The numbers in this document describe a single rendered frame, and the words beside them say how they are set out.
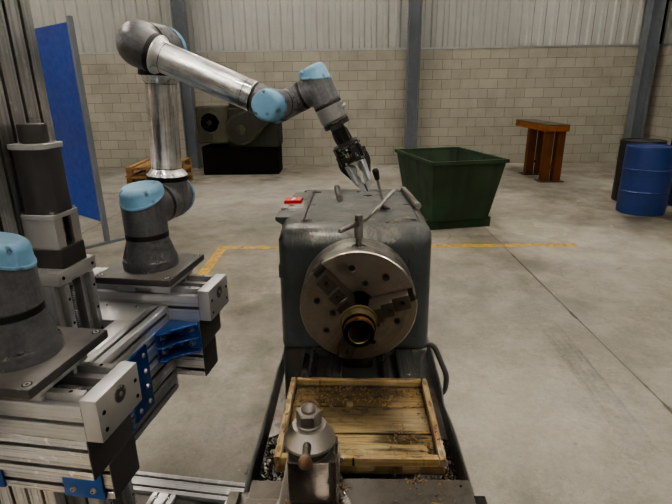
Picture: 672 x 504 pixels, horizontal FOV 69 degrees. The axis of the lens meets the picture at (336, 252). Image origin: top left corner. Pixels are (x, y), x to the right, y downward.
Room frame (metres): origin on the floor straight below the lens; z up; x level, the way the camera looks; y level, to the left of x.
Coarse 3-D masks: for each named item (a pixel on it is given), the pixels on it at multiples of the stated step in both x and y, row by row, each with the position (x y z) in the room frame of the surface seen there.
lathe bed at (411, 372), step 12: (312, 348) 1.35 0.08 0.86; (396, 348) 1.34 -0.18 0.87; (408, 348) 1.34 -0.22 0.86; (312, 360) 1.28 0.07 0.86; (324, 360) 1.32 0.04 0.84; (336, 360) 1.27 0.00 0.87; (384, 360) 1.28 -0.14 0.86; (396, 360) 1.30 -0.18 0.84; (408, 360) 1.27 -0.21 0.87; (312, 372) 1.22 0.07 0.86; (324, 372) 1.25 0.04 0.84; (336, 372) 1.21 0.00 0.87; (348, 372) 1.25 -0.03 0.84; (360, 372) 1.25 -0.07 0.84; (372, 372) 1.25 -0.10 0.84; (384, 372) 1.21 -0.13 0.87; (396, 372) 1.24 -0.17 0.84; (408, 372) 1.20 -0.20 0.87
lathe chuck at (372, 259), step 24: (312, 264) 1.26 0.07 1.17; (336, 264) 1.19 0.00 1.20; (360, 264) 1.18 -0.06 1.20; (384, 264) 1.18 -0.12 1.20; (312, 288) 1.19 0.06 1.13; (360, 288) 1.18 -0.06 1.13; (384, 288) 1.18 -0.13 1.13; (312, 312) 1.19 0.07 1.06; (336, 312) 1.20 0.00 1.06; (408, 312) 1.18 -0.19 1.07; (312, 336) 1.19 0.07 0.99; (336, 336) 1.19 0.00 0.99; (384, 336) 1.18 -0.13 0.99
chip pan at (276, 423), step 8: (424, 360) 1.80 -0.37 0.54; (424, 368) 1.74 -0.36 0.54; (424, 376) 1.68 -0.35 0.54; (432, 384) 1.63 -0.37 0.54; (280, 392) 1.59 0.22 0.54; (432, 392) 1.57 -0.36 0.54; (280, 400) 1.54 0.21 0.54; (432, 400) 1.52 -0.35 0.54; (280, 408) 1.49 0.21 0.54; (280, 416) 1.44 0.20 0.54; (440, 416) 1.43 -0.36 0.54; (272, 424) 1.40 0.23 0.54; (280, 424) 1.40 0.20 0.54; (440, 424) 1.39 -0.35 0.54; (272, 432) 1.36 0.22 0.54; (440, 432) 1.35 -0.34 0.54; (456, 472) 1.17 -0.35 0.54
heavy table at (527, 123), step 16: (528, 128) 9.58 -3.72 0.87; (544, 128) 8.74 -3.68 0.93; (560, 128) 8.64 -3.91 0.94; (528, 144) 9.49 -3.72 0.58; (544, 144) 8.73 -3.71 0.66; (560, 144) 8.69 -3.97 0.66; (528, 160) 9.48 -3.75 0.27; (544, 160) 8.69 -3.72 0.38; (560, 160) 8.69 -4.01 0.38; (544, 176) 8.69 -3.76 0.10
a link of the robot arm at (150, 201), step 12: (144, 180) 1.37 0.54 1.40; (120, 192) 1.29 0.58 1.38; (132, 192) 1.27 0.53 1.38; (144, 192) 1.27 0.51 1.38; (156, 192) 1.29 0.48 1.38; (168, 192) 1.37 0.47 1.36; (120, 204) 1.28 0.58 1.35; (132, 204) 1.26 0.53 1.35; (144, 204) 1.26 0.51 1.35; (156, 204) 1.28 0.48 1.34; (168, 204) 1.34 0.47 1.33; (132, 216) 1.26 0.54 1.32; (144, 216) 1.26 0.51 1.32; (156, 216) 1.28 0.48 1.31; (168, 216) 1.34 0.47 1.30; (132, 228) 1.26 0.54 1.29; (144, 228) 1.26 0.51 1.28; (156, 228) 1.28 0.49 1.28; (168, 228) 1.33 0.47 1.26
